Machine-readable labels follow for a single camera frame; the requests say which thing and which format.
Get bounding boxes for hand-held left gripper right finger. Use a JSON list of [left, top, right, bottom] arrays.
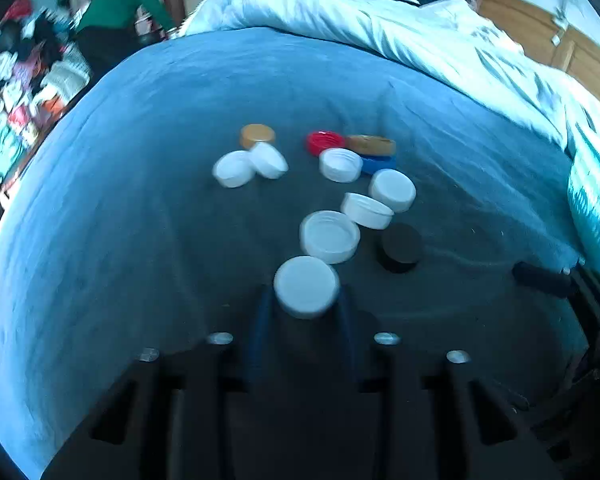
[[336, 286, 563, 480]]

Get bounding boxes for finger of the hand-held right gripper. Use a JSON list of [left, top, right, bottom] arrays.
[[511, 260, 578, 300]]

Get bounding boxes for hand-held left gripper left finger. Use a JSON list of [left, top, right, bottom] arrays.
[[42, 284, 277, 480]]

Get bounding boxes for white plastic bottle cap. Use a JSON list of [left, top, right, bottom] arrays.
[[300, 210, 361, 265], [319, 148, 364, 184], [273, 256, 341, 320], [341, 192, 395, 231], [369, 169, 417, 213], [212, 151, 256, 189], [249, 142, 289, 180]]

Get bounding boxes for teal perforated plastic basket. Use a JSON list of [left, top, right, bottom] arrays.
[[567, 147, 600, 288]]

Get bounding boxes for black plastic bottle cap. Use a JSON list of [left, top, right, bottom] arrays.
[[377, 223, 425, 274]]

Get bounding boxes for blue plastic bottle cap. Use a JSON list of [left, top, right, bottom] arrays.
[[360, 154, 398, 176]]

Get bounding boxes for red plastic bottle cap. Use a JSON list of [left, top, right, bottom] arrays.
[[306, 130, 348, 157]]

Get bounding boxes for wooden headboard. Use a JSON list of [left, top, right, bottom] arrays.
[[477, 0, 600, 126]]

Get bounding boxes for white quilt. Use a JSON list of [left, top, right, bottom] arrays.
[[420, 0, 566, 111]]

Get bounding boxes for light blue duvet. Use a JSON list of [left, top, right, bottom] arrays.
[[180, 0, 600, 161]]

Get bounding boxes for pile of colourful bags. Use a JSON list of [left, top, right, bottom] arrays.
[[0, 0, 93, 201]]

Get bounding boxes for white wall socket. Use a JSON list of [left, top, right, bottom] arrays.
[[550, 5, 573, 46]]

